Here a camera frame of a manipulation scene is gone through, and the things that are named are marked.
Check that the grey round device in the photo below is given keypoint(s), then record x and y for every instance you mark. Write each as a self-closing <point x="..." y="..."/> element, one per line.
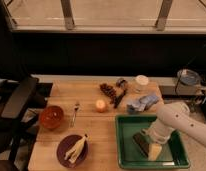
<point x="188" y="77"/>

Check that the orange fruit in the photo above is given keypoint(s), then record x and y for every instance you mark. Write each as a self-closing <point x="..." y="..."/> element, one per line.
<point x="101" y="106"/>

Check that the peeled banana toy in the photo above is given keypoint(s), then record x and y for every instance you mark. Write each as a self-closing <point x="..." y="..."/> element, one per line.
<point x="72" y="154"/>

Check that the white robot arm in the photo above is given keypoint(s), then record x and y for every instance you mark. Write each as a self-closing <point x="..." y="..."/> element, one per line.
<point x="175" y="116"/>

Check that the dark rectangular eraser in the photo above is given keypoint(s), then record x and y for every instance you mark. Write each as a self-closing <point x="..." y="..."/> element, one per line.
<point x="142" y="142"/>

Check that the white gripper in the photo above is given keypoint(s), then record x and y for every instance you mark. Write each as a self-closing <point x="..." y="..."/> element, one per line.
<point x="159" y="133"/>

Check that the dark grape bunch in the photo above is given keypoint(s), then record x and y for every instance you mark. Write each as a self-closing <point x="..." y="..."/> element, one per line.
<point x="108" y="90"/>

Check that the metal fork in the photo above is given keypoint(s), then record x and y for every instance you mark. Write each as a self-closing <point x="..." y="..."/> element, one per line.
<point x="76" y="108"/>

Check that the dark knife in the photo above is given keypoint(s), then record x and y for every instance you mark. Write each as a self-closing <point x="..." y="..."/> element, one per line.
<point x="119" y="98"/>

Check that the black office chair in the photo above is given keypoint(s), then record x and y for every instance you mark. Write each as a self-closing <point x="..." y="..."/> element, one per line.
<point x="16" y="97"/>

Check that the blue crumpled cloth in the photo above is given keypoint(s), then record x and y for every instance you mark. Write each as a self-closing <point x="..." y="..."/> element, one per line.
<point x="141" y="104"/>

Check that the purple plate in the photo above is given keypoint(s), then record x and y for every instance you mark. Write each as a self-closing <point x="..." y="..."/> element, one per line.
<point x="66" y="144"/>

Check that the small dark round object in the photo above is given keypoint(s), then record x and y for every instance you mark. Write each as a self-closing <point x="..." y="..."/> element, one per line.
<point x="121" y="83"/>

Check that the red bowl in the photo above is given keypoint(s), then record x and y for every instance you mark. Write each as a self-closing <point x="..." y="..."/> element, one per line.
<point x="51" y="117"/>

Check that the green plastic tray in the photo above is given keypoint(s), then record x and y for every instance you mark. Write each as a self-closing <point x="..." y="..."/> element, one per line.
<point x="173" y="155"/>

